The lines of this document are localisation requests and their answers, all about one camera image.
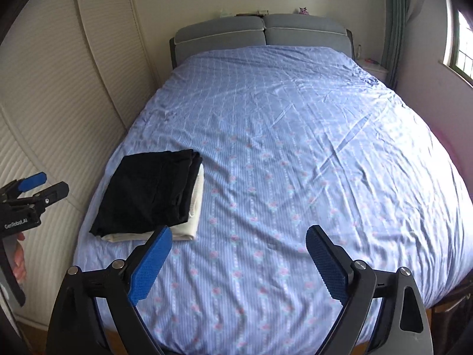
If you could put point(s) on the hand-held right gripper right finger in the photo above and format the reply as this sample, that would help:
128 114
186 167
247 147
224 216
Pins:
329 262

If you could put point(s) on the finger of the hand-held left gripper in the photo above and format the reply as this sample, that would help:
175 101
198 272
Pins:
53 191
33 181

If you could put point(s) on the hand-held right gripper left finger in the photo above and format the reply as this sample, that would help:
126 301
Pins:
151 262

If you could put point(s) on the black pants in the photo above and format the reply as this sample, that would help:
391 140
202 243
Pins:
147 192

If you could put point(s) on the person's left hand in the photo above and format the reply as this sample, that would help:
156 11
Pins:
20 262

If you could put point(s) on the cream folded garment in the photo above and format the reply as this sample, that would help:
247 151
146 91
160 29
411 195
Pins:
194 207

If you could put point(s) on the cream sliding wardrobe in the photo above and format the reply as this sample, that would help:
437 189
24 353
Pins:
55 100

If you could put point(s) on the bed with blue striped sheet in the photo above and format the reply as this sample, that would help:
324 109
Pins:
295 155

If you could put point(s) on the white nightstand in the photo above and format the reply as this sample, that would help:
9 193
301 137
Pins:
375 68

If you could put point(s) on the grey padded headboard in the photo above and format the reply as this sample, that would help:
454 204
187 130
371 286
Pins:
258 33

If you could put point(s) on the green curtain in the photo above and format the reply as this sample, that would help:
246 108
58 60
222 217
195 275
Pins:
397 22

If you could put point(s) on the small pink toy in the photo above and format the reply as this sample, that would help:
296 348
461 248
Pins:
303 10

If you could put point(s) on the barred window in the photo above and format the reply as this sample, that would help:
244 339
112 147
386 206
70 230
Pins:
462 40

